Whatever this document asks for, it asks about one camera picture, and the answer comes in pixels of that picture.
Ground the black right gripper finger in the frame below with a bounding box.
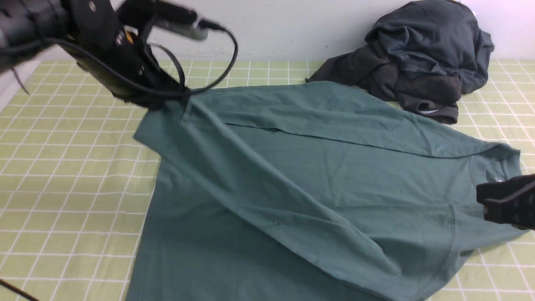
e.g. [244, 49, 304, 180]
[476, 174, 535, 205]
[484, 191, 535, 230]

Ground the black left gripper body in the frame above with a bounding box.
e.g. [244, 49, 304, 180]
[61, 0, 189, 110]

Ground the green long-sleeved shirt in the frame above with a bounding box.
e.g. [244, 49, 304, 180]
[126, 82, 524, 301]

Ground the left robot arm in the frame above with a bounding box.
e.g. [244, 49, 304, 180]
[0, 0, 191, 110]

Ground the green checkered tablecloth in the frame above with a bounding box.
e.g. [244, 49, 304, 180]
[0, 60, 535, 301]

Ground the dark blue-grey crumpled garment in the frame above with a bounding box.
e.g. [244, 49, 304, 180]
[364, 0, 494, 94]

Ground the dark brown crumpled garment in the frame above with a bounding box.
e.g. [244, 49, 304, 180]
[306, 41, 462, 125]

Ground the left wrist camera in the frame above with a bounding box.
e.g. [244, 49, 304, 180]
[115, 0, 209, 41]

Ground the black left camera cable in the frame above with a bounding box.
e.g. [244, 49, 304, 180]
[0, 19, 239, 101]

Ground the black right cable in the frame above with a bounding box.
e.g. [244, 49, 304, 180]
[0, 279, 40, 301]

